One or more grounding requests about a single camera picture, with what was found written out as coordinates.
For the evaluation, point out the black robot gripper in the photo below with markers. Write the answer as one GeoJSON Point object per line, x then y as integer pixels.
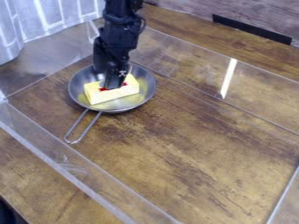
{"type": "Point", "coordinates": [115, 42]}

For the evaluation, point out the yellow butter block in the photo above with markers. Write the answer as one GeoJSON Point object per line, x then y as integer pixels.
{"type": "Point", "coordinates": [97, 94]}

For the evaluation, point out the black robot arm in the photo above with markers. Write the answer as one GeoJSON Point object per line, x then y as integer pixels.
{"type": "Point", "coordinates": [120, 7]}

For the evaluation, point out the silver frying pan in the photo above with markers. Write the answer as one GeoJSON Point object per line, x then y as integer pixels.
{"type": "Point", "coordinates": [116, 106]}

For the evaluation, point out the white sheer curtain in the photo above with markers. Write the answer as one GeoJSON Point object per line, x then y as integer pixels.
{"type": "Point", "coordinates": [32, 19]}

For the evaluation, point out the black bar on table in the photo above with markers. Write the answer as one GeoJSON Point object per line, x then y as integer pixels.
{"type": "Point", "coordinates": [252, 29]}

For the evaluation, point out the clear acrylic enclosure wall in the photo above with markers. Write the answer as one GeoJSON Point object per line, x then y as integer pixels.
{"type": "Point", "coordinates": [202, 153]}

